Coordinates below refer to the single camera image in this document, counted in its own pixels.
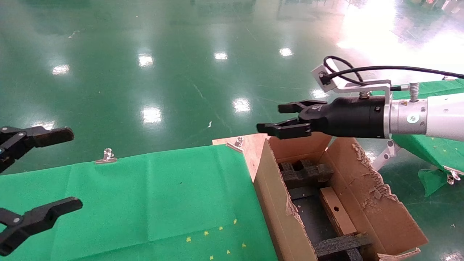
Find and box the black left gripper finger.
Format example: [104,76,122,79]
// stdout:
[0,127,75,174]
[0,198,84,257]

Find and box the small cardboard box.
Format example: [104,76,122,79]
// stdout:
[319,186,357,236]

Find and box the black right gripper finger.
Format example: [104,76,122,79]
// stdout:
[278,100,328,114]
[256,118,312,140]

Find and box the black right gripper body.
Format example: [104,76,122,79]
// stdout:
[299,96,386,139]

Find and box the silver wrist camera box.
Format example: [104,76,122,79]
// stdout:
[311,63,341,93]

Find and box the silver camera mount bracket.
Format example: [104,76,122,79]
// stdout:
[333,80,394,103]

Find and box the large green tablecloth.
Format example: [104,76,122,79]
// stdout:
[0,144,278,261]

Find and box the white table leg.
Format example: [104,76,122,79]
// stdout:
[370,140,403,173]

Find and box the black foam insert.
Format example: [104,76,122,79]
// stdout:
[312,234,374,261]
[278,159,334,183]

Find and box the black camera cable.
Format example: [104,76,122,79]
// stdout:
[323,55,464,91]

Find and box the large open cardboard carton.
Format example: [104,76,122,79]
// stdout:
[254,131,429,261]

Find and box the green tablecloth with hanging corner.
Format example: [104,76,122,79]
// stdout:
[370,78,464,198]

